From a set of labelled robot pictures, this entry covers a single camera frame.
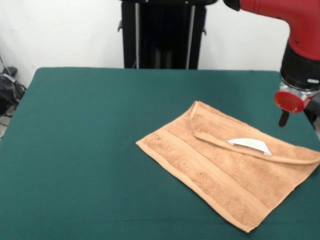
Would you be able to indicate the dark green table cloth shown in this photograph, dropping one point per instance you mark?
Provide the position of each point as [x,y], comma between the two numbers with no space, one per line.
[75,162]

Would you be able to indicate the black equipment bundle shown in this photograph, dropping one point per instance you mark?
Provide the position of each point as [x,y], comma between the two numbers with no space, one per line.
[10,95]

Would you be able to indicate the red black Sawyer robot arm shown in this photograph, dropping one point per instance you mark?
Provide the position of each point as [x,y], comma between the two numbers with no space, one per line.
[302,30]

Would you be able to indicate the tan terry towel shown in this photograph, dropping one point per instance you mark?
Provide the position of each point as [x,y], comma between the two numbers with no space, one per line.
[225,175]

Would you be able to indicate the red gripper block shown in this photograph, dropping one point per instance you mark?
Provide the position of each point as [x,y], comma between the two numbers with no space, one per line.
[287,102]

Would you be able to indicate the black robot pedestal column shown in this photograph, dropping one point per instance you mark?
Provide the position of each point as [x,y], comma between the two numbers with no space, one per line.
[162,37]

